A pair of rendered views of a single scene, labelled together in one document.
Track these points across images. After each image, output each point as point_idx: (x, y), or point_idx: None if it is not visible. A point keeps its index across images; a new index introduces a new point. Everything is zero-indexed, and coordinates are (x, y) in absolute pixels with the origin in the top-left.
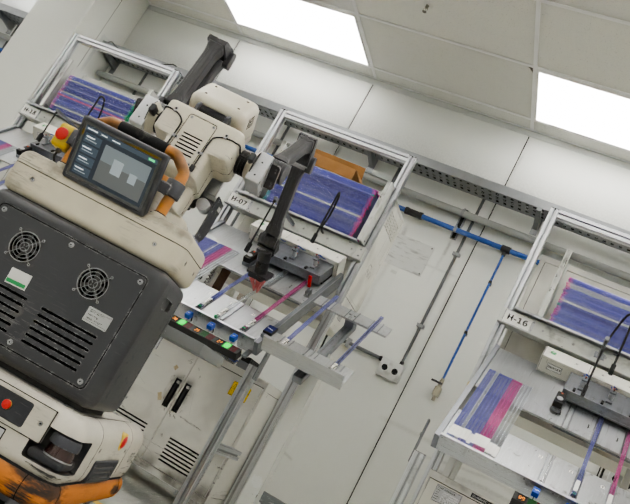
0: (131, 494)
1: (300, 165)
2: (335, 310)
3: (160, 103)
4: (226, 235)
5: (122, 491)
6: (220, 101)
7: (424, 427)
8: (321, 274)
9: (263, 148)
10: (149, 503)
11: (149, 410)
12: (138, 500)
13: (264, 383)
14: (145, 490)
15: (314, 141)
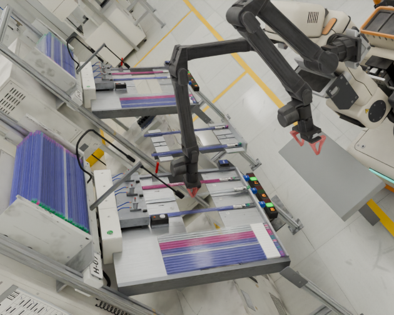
0: (309, 247)
1: (176, 79)
2: (166, 150)
3: (334, 43)
4: (139, 265)
5: (317, 244)
6: (306, 2)
7: (199, 108)
8: (134, 172)
9: (15, 242)
10: (299, 244)
11: (265, 292)
12: (309, 239)
13: (206, 214)
14: (283, 279)
15: (175, 49)
